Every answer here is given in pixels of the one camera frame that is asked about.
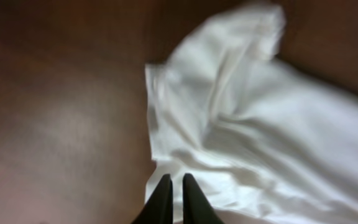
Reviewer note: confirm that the white t-shirt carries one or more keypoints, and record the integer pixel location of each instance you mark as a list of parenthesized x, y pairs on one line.
[(266, 143)]

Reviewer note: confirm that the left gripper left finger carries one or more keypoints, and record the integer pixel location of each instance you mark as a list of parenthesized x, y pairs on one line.
[(159, 207)]

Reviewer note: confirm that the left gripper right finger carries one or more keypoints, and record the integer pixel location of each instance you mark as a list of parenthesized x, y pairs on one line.
[(196, 208)]

